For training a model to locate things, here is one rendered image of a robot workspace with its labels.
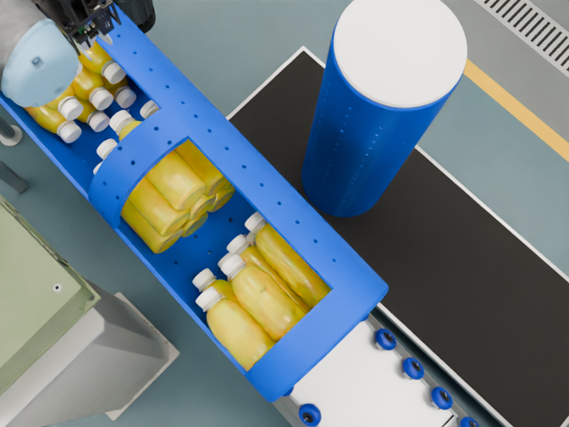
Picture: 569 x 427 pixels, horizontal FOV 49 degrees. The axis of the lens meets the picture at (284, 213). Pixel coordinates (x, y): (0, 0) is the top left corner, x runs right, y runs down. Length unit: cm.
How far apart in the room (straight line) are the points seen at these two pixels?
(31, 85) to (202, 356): 168
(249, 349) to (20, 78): 62
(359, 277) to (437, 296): 114
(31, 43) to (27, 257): 45
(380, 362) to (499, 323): 96
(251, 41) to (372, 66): 125
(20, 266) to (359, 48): 78
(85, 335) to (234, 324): 24
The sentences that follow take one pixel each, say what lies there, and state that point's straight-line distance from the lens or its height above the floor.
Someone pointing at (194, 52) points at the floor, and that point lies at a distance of 251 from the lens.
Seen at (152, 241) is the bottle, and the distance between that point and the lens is 117.
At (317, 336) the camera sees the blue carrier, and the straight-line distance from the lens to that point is 96.
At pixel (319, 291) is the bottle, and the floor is 115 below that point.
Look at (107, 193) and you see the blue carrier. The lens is 108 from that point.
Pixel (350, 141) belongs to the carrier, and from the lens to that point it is 151.
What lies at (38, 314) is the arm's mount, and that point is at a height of 127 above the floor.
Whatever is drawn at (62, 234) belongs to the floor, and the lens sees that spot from 235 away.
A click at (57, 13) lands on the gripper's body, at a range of 86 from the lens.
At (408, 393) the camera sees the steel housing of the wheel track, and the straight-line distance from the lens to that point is 130.
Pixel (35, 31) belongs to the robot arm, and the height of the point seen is 169.
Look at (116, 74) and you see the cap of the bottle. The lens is 123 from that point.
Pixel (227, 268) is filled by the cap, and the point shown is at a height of 114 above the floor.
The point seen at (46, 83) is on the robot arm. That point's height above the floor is 166.
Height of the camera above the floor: 219
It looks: 75 degrees down
